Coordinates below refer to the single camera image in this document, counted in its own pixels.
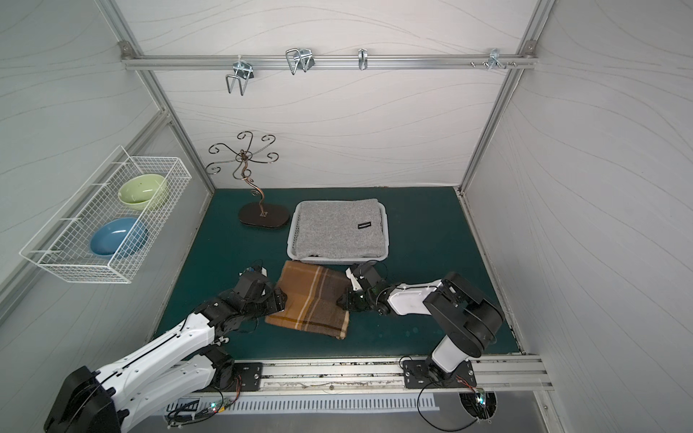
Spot green ceramic bowl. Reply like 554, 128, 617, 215
117, 173, 169, 211

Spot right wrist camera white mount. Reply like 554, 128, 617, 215
346, 268, 363, 293

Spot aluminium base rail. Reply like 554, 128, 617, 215
107, 354, 554, 400

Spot black mounting plate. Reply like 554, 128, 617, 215
212, 362, 263, 393
400, 359, 478, 390

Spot right end metal hook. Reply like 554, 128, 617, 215
469, 50, 517, 70

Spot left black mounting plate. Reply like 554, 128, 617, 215
212, 362, 263, 393

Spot looped metal hook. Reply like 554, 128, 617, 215
285, 48, 315, 75

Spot aluminium top rail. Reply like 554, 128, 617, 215
122, 52, 539, 71

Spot white perforated plastic basket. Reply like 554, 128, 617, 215
285, 199, 391, 266

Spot left base cable bundle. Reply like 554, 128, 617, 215
164, 372, 244, 429

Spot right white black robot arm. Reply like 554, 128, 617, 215
337, 261, 505, 388

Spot grey fuzzy scarf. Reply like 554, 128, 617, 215
291, 198, 388, 261

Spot white slotted cable duct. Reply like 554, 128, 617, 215
161, 393, 440, 417

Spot white wire wall basket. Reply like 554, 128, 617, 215
20, 146, 192, 284

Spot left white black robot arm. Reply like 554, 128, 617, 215
43, 266, 287, 432

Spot small flat metal hook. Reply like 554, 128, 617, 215
357, 48, 368, 70

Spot brown plaid scarf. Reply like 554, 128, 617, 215
265, 261, 352, 340

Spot bronze scroll jewelry stand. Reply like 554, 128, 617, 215
205, 130, 291, 229

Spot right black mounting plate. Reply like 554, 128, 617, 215
400, 359, 478, 390

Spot blue ceramic bowl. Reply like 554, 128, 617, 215
90, 218, 149, 259

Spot right base black cable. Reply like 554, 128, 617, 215
415, 386, 480, 433

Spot double prong metal hook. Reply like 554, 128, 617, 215
225, 60, 254, 96

